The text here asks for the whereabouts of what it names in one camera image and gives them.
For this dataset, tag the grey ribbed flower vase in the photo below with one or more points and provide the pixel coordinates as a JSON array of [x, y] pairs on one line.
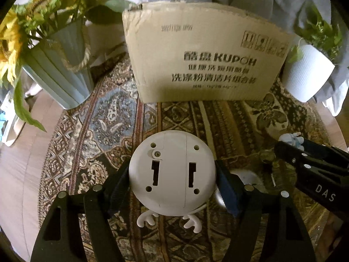
[[59, 64]]

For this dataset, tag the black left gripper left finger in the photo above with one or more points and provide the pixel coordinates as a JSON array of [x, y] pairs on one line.
[[59, 238]]

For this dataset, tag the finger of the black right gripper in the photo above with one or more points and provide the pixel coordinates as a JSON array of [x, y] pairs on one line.
[[322, 173]]

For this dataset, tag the white round deer toy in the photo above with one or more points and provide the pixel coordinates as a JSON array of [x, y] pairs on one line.
[[172, 173]]

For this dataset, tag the white box on floor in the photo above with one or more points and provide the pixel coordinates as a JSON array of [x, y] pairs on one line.
[[11, 124]]

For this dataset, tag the brown cardboard box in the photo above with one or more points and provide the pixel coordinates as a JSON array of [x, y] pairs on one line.
[[190, 51]]

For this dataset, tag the silver egg-shaped object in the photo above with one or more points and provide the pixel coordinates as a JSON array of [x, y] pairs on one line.
[[247, 177]]

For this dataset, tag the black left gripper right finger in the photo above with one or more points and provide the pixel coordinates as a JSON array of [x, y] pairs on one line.
[[275, 218]]

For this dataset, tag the small white blue figurine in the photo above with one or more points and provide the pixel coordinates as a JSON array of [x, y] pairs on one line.
[[293, 139]]

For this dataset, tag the green leafy plant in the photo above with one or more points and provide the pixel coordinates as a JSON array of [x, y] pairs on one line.
[[317, 32]]

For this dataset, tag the patterned round table cloth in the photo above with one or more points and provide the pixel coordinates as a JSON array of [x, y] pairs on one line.
[[91, 142]]

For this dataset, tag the yellow sunflower bouquet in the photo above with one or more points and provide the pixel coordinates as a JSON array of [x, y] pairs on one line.
[[25, 25]]

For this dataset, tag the white plant pot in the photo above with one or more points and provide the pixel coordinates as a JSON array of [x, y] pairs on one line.
[[305, 72]]

